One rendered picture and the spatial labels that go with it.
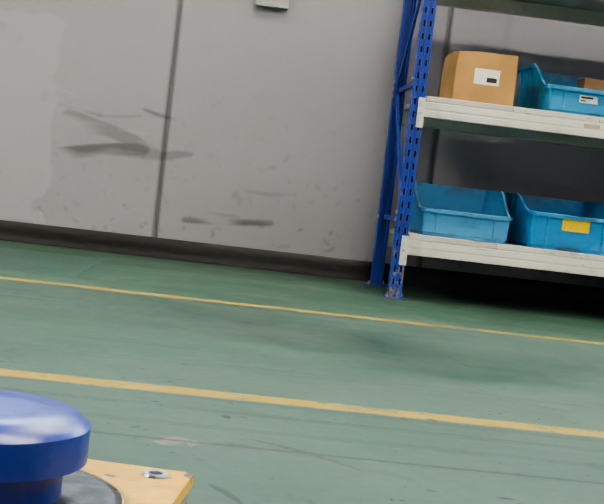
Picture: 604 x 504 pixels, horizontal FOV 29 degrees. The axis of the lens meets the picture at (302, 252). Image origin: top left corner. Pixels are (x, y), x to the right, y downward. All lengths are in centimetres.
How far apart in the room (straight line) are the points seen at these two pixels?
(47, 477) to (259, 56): 510
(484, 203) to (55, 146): 190
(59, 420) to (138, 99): 508
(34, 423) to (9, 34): 519
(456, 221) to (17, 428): 446
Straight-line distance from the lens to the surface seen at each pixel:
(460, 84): 467
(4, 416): 21
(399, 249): 457
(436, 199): 511
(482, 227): 467
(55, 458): 20
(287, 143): 527
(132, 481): 23
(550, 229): 471
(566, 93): 476
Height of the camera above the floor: 37
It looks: 3 degrees down
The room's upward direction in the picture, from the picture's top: 7 degrees clockwise
